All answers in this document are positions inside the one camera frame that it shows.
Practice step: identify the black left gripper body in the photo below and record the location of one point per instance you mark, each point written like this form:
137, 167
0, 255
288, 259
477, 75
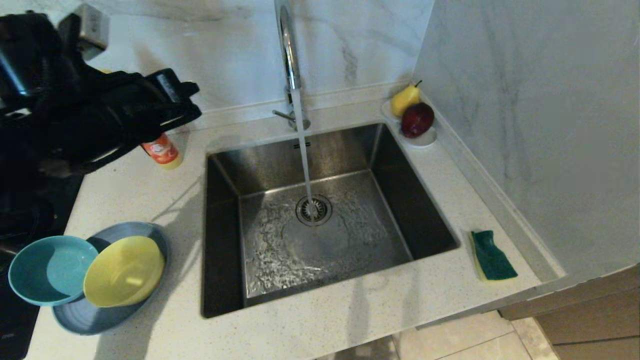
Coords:
115, 115

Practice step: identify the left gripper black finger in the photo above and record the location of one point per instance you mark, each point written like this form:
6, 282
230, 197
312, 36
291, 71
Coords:
172, 87
182, 117

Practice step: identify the yellow dish soap bottle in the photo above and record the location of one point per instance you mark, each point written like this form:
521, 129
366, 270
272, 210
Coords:
162, 150

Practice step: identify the teal bowl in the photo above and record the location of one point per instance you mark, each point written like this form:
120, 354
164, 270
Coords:
50, 272

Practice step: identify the green and yellow sponge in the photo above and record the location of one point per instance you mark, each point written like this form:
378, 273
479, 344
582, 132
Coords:
492, 257

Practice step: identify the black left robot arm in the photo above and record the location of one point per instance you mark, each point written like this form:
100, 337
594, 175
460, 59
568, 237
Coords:
30, 125

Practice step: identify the metal sink drain strainer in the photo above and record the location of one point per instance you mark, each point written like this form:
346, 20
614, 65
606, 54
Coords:
322, 210

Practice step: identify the stainless steel sink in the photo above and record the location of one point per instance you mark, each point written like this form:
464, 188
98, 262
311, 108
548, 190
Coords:
350, 150

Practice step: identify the chrome kitchen faucet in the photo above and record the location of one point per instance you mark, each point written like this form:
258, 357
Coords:
290, 50

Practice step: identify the running water stream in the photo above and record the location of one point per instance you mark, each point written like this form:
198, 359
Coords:
302, 150

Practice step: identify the yellow bowl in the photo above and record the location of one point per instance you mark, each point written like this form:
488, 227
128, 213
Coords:
122, 272

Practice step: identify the grey-blue plate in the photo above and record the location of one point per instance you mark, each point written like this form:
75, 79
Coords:
95, 320

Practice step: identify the yellow pear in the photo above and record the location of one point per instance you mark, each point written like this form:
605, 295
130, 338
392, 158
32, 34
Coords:
402, 102

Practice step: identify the dark red apple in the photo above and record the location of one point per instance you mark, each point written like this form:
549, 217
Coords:
416, 120

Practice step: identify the black induction cooktop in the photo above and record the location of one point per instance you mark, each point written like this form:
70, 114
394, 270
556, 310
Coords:
15, 330

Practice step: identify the light wood cabinet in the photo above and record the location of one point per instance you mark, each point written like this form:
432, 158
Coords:
590, 315

